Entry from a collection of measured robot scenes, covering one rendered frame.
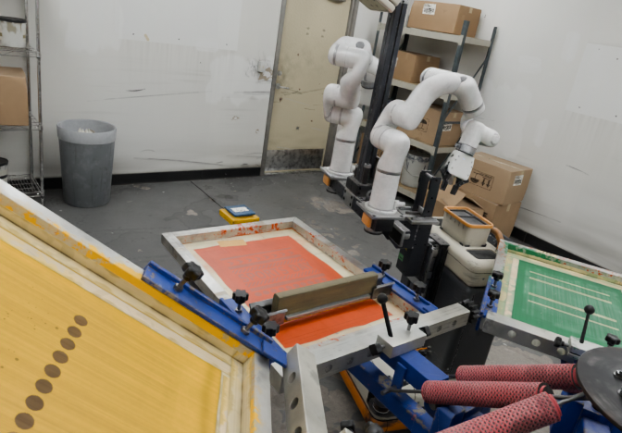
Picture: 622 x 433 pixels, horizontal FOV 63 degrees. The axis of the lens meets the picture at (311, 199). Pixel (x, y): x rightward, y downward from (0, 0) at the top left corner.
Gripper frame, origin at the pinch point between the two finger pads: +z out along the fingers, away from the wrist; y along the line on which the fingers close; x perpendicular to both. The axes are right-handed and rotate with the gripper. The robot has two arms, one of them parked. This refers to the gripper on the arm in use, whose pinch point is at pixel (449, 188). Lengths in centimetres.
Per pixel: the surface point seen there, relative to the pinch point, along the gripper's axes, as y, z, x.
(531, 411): -44, 35, -116
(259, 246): -64, 48, 2
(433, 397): -41, 48, -91
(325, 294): -53, 46, -45
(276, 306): -68, 52, -50
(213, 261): -81, 56, -10
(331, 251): -40, 40, -6
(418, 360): -38, 46, -76
